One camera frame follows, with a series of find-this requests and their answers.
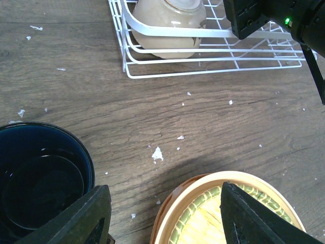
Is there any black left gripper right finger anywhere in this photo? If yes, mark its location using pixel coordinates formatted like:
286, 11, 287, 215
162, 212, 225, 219
220, 182, 320, 244

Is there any small white bowl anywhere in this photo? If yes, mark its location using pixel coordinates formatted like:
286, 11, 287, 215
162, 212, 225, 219
131, 0, 207, 60

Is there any white wire dish rack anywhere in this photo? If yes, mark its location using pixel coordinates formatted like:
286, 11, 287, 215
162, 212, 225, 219
108, 1, 304, 79

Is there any round bamboo steamer tray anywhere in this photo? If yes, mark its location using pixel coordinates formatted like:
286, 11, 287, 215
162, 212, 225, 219
167, 181, 294, 243

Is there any dark blue mug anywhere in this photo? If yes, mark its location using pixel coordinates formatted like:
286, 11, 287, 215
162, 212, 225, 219
1, 122, 95, 243

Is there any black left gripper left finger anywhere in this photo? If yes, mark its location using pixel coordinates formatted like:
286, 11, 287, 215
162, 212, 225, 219
16, 185, 112, 243

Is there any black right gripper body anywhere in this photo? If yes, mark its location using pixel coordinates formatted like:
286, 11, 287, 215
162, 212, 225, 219
223, 0, 269, 40

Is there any cream orange plate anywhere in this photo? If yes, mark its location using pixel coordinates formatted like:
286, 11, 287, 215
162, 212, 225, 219
150, 171, 305, 243

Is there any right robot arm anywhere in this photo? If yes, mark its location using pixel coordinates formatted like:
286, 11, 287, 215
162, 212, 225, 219
223, 0, 324, 103

